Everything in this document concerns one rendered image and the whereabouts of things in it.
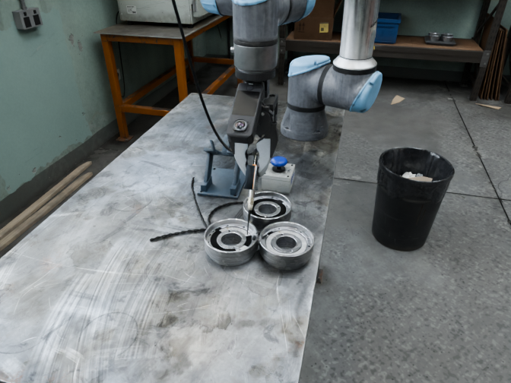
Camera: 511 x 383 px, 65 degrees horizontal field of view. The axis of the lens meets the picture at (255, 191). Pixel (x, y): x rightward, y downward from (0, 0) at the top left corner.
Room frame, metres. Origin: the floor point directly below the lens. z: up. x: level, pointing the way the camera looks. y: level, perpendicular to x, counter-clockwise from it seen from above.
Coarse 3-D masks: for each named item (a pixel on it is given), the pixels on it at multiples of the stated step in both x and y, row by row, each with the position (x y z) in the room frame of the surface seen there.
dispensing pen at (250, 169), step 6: (246, 168) 0.68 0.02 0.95; (252, 168) 0.68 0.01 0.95; (246, 174) 0.67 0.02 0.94; (252, 174) 0.67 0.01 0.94; (246, 180) 0.66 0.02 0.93; (252, 180) 0.66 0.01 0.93; (246, 186) 0.66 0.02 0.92; (252, 192) 0.66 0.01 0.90; (252, 198) 0.66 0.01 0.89; (252, 204) 0.65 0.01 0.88
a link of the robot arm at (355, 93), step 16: (352, 0) 1.07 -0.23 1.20; (368, 0) 1.05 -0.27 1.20; (352, 16) 1.06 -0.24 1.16; (368, 16) 1.05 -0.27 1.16; (352, 32) 1.06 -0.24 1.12; (368, 32) 1.06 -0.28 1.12; (352, 48) 1.06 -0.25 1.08; (368, 48) 1.06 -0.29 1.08; (336, 64) 1.08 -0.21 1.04; (352, 64) 1.05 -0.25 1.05; (368, 64) 1.06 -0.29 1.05; (336, 80) 1.07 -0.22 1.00; (352, 80) 1.05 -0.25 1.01; (368, 80) 1.04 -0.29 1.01; (336, 96) 1.07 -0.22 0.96; (352, 96) 1.04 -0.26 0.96; (368, 96) 1.03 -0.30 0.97
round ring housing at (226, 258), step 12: (216, 228) 0.64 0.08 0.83; (240, 228) 0.64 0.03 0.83; (252, 228) 0.63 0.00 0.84; (228, 240) 0.63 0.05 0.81; (240, 240) 0.62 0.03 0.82; (252, 240) 0.60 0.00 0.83; (216, 252) 0.56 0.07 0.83; (228, 252) 0.55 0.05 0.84; (240, 252) 0.56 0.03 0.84; (252, 252) 0.58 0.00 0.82; (228, 264) 0.56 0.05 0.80
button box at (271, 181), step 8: (272, 168) 0.85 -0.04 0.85; (288, 168) 0.86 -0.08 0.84; (264, 176) 0.83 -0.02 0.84; (272, 176) 0.82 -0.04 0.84; (280, 176) 0.82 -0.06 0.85; (288, 176) 0.82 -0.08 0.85; (264, 184) 0.83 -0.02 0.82; (272, 184) 0.82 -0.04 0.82; (280, 184) 0.82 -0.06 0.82; (288, 184) 0.81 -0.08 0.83; (280, 192) 0.82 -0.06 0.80; (288, 192) 0.81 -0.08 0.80
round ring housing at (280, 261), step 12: (264, 228) 0.63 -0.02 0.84; (276, 228) 0.64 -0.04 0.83; (288, 228) 0.64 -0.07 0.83; (300, 228) 0.63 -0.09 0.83; (264, 240) 0.60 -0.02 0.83; (276, 240) 0.60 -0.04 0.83; (288, 240) 0.62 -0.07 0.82; (312, 240) 0.59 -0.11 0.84; (264, 252) 0.57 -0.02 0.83; (288, 252) 0.57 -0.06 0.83; (312, 252) 0.57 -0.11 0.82; (276, 264) 0.55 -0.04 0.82; (288, 264) 0.54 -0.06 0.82; (300, 264) 0.56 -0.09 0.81
